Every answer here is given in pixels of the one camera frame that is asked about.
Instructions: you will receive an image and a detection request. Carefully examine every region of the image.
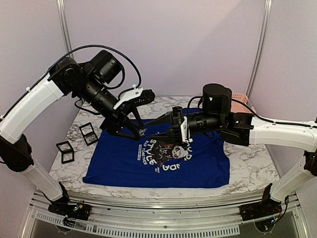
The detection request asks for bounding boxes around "aluminium frame post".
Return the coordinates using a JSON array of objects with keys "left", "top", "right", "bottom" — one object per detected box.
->
[
  {"left": 56, "top": 0, "right": 72, "bottom": 52},
  {"left": 246, "top": 0, "right": 272, "bottom": 99}
]

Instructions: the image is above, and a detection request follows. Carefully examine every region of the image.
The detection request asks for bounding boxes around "black display box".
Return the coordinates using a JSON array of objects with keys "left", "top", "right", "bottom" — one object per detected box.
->
[
  {"left": 56, "top": 141, "right": 75, "bottom": 164},
  {"left": 79, "top": 122, "right": 99, "bottom": 146}
]

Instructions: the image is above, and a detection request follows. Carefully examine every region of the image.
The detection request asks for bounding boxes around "aluminium front rail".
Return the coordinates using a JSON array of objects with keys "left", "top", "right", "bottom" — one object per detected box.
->
[{"left": 21, "top": 192, "right": 309, "bottom": 238}]

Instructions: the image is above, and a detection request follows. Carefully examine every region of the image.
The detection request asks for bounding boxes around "silver brooch in far box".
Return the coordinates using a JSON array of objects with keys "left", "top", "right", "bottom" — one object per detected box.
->
[{"left": 87, "top": 136, "right": 95, "bottom": 141}]

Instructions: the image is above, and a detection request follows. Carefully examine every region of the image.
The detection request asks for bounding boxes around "near black display box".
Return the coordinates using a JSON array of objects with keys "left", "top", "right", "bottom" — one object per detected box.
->
[{"left": 56, "top": 141, "right": 75, "bottom": 164}]

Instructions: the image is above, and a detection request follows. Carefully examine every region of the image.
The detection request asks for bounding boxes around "pink plastic basket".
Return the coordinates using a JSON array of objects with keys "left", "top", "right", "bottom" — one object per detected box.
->
[{"left": 231, "top": 93, "right": 256, "bottom": 114}]

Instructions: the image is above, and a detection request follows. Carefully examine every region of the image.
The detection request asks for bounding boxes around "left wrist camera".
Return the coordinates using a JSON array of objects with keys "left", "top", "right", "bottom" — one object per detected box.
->
[{"left": 113, "top": 85, "right": 155, "bottom": 110}]

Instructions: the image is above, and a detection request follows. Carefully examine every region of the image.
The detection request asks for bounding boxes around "sparkly flower brooch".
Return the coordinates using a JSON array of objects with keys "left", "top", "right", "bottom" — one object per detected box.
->
[{"left": 139, "top": 128, "right": 147, "bottom": 137}]

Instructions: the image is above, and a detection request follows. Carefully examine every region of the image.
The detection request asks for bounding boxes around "far black display box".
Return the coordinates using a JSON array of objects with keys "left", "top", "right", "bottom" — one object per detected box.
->
[{"left": 79, "top": 122, "right": 99, "bottom": 146}]

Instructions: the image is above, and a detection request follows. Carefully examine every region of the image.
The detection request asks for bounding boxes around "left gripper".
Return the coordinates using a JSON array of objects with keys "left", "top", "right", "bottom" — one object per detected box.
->
[{"left": 79, "top": 75, "right": 145, "bottom": 141}]

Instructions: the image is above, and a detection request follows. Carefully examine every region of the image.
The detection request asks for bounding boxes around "right aluminium frame post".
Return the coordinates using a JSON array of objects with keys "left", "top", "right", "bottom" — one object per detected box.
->
[{"left": 246, "top": 0, "right": 272, "bottom": 99}]

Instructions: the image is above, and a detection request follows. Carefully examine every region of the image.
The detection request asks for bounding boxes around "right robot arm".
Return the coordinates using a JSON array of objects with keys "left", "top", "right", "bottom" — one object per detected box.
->
[{"left": 150, "top": 83, "right": 317, "bottom": 216}]

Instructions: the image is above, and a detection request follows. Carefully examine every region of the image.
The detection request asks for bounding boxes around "blue printed t-shirt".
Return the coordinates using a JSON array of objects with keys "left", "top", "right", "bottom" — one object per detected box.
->
[{"left": 83, "top": 123, "right": 230, "bottom": 188}]

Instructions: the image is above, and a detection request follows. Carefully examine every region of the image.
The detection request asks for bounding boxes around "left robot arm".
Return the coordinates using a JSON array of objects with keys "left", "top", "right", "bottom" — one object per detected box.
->
[{"left": 0, "top": 46, "right": 155, "bottom": 215}]

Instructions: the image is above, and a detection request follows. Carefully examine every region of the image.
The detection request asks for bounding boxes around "left aluminium frame post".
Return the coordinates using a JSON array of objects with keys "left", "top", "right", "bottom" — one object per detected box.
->
[{"left": 56, "top": 0, "right": 72, "bottom": 52}]

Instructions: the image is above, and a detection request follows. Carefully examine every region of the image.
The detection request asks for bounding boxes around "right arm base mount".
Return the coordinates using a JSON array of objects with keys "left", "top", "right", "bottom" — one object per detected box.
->
[{"left": 239, "top": 194, "right": 289, "bottom": 224}]

